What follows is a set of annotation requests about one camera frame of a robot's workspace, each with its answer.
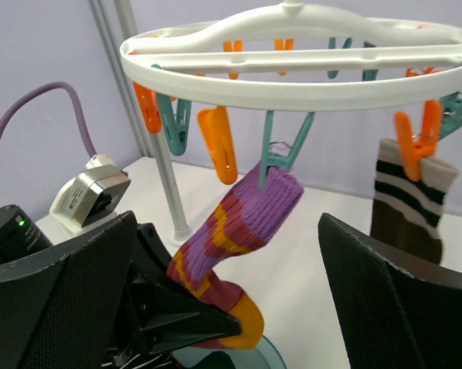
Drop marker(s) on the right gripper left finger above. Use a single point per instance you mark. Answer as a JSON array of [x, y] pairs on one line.
[[58, 306]]

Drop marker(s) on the white drying rack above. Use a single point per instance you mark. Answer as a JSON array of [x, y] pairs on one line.
[[159, 149]]

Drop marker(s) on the round white clip hanger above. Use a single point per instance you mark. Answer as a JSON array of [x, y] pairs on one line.
[[339, 153]]

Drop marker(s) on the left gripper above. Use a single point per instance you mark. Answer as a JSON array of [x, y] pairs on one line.
[[154, 318]]

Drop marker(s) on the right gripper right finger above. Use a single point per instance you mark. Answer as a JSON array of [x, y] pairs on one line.
[[395, 310]]

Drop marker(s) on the purple red striped sock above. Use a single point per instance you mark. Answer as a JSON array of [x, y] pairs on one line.
[[244, 221]]

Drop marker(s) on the teal plastic basket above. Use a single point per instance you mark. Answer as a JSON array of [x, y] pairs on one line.
[[264, 355]]

